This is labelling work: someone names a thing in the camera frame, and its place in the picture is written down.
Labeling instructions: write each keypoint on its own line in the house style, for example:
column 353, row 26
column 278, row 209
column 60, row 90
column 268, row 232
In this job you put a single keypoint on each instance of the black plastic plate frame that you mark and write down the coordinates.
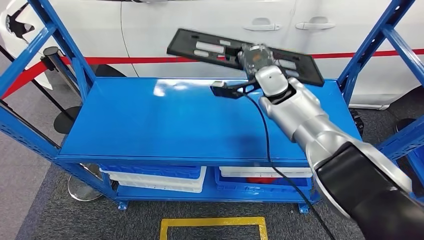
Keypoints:
column 185, row 46

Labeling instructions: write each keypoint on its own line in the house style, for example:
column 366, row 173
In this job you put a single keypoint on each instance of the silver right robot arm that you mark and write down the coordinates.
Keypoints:
column 314, row 126

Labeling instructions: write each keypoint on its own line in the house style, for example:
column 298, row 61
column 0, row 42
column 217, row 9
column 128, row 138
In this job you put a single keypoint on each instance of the blue metal shelf rack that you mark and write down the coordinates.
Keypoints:
column 149, row 126

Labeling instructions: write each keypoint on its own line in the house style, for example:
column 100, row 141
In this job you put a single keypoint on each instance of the blue plastic crate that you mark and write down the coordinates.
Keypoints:
column 149, row 171
column 248, row 190

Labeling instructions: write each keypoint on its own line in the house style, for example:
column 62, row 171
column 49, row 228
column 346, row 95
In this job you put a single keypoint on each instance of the red item in crate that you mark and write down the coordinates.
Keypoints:
column 265, row 181

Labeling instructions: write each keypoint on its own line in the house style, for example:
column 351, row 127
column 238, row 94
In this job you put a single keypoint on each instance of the red barrier belt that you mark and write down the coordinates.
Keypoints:
column 132, row 60

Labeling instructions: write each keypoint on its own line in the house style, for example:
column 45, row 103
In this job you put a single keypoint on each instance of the white car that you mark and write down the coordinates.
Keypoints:
column 198, row 16

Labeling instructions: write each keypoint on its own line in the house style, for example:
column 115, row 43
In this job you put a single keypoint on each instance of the black round-base pole stand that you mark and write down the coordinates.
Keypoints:
column 404, row 125
column 68, row 121

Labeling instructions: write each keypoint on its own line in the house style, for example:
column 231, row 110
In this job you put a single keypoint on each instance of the black stacked plastic parts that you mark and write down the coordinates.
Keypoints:
column 356, row 122

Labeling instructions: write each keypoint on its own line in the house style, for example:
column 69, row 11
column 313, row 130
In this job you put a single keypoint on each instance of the chrome stanchion post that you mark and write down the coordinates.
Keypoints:
column 84, row 185
column 51, row 53

